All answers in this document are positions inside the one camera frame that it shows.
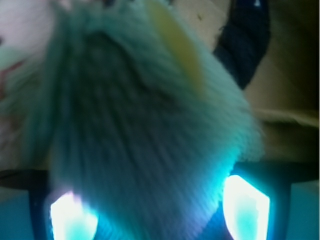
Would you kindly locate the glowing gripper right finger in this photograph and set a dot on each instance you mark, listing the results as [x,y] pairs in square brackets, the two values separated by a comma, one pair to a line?
[256,199]

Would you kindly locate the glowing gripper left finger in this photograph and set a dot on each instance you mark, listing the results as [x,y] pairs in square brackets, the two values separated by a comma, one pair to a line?
[60,214]

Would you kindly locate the light blue terry cloth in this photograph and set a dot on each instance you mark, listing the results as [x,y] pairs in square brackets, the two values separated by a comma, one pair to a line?
[126,107]

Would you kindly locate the crumpled brown paper bag bin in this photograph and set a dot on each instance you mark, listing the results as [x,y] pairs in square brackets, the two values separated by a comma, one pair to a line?
[284,93]

